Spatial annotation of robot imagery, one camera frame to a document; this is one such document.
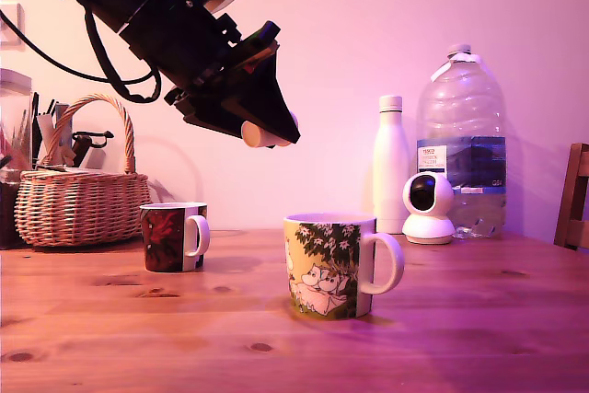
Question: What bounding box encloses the thin black cable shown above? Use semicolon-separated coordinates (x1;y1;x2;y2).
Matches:
0;10;156;86

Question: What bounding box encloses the small white round camera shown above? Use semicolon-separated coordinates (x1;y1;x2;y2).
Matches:
401;172;457;246

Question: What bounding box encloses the white metal bottle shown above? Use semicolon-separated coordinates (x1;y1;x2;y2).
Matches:
372;95;412;236

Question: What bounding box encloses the wooden chair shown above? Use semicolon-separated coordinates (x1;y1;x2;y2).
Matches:
553;143;589;252

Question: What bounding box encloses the large clear water bottle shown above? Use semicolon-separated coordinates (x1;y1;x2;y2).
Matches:
415;43;509;240

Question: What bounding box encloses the yellow green cartoon mug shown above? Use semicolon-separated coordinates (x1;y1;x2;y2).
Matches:
283;212;407;319

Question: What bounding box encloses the wicker basket with handle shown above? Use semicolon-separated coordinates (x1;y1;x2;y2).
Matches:
13;93;153;248

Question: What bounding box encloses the white wall switch plate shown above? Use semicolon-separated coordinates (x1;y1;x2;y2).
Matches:
0;2;24;50

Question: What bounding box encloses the glass storage jar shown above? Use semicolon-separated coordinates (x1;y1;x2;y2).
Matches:
0;68;34;249

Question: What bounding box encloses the white card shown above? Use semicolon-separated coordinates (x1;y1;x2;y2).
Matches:
38;114;64;167

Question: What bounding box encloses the thick black cable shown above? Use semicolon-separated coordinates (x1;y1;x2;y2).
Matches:
84;5;163;105

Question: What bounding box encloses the pale coffee capsule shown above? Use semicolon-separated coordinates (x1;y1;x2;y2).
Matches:
242;111;300;150

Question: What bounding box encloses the dark red patterned mug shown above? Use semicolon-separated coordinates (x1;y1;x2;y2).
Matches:
139;202;212;273

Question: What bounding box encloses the black hand tool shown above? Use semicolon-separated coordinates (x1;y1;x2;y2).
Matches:
71;130;114;168

